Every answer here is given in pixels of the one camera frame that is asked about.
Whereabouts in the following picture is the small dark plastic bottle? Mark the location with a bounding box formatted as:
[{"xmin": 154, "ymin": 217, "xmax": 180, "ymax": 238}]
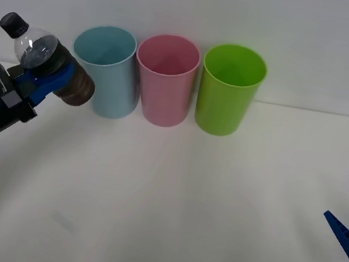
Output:
[{"xmin": 0, "ymin": 9, "xmax": 106, "ymax": 110}]

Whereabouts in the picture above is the pale blue plastic bin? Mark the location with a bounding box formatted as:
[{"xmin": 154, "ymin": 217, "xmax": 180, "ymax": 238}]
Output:
[{"xmin": 62, "ymin": 20, "xmax": 150, "ymax": 123}]

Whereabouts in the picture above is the pink plastic bin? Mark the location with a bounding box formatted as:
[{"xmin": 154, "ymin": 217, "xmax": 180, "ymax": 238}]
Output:
[{"xmin": 125, "ymin": 30, "xmax": 204, "ymax": 131}]

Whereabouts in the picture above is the green plastic bin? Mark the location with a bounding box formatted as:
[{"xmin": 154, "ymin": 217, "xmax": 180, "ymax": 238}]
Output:
[{"xmin": 192, "ymin": 40, "xmax": 271, "ymax": 142}]

